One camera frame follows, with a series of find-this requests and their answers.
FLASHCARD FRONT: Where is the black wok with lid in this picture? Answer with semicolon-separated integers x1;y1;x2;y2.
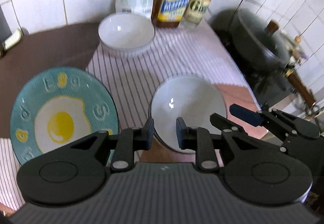
208;9;293;91

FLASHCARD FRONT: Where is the wooden wok handle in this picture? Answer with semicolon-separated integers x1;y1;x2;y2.
285;69;316;109

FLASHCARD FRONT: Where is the black gas stove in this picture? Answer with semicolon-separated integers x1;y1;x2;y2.
252;54;323;124

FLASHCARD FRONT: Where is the striped brown pink table mat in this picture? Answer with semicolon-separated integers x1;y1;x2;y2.
1;23;259;214

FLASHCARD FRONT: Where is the teal fried egg plate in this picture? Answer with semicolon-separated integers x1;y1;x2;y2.
9;67;119;164

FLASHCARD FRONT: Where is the white cutting board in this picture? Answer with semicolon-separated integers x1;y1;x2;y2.
0;9;23;58

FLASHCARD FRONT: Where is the white ribbed bowl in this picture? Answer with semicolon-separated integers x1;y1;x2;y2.
98;13;156;58
150;75;227;154

